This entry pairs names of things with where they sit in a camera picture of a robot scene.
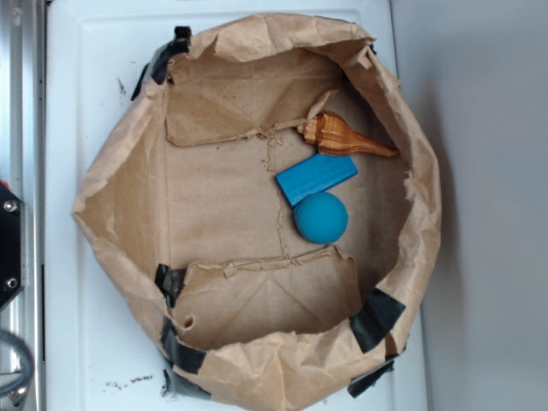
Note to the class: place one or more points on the white plastic tray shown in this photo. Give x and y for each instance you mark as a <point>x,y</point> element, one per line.
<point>99,55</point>

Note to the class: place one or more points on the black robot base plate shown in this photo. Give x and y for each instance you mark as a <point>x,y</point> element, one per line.
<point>12,235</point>

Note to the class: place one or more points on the blue foam ball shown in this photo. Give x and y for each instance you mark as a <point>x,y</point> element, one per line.
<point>321,218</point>

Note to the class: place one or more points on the blue wooden block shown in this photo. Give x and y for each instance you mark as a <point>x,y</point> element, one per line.
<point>314,175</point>

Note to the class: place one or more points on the brown striped conch shell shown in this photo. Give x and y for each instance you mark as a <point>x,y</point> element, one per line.
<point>332,136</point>

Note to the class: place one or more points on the brown paper bag tray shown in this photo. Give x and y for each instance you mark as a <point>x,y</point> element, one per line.
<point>183,212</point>

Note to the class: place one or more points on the aluminium frame rail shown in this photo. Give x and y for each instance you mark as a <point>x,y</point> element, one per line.
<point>23,33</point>

